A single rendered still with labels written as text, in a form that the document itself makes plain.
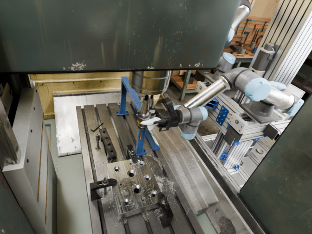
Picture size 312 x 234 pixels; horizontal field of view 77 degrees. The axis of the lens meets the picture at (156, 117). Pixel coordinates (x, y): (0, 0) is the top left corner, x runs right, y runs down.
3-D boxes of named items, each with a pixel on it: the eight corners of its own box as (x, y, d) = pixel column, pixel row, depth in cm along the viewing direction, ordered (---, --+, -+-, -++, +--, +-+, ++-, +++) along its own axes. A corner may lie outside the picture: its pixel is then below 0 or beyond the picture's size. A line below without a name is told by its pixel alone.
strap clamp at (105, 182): (115, 188, 106) (116, 172, 97) (117, 194, 103) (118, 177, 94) (90, 195, 101) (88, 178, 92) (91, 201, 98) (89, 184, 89)
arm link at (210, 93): (236, 56, 110) (166, 107, 116) (250, 64, 102) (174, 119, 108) (240, 71, 118) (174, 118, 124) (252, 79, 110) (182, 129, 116)
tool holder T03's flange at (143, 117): (134, 113, 88) (135, 108, 87) (146, 111, 91) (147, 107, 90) (140, 121, 84) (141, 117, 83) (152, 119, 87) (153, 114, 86)
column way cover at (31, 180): (55, 159, 115) (36, 80, 84) (55, 244, 81) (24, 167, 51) (46, 160, 113) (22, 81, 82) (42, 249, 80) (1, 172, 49)
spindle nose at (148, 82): (122, 78, 80) (123, 48, 73) (156, 74, 87) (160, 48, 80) (138, 98, 69) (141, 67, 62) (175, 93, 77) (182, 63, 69)
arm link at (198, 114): (205, 124, 102) (211, 111, 97) (187, 127, 98) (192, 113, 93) (198, 115, 108) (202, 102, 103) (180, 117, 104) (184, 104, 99)
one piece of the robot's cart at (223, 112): (216, 120, 181) (223, 104, 170) (221, 126, 175) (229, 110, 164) (215, 120, 181) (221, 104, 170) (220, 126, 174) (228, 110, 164)
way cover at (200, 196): (165, 127, 198) (169, 114, 188) (218, 211, 134) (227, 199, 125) (138, 131, 186) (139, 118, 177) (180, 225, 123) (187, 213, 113)
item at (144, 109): (137, 109, 87) (139, 96, 83) (146, 108, 89) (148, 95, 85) (142, 115, 84) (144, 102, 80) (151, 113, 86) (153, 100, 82)
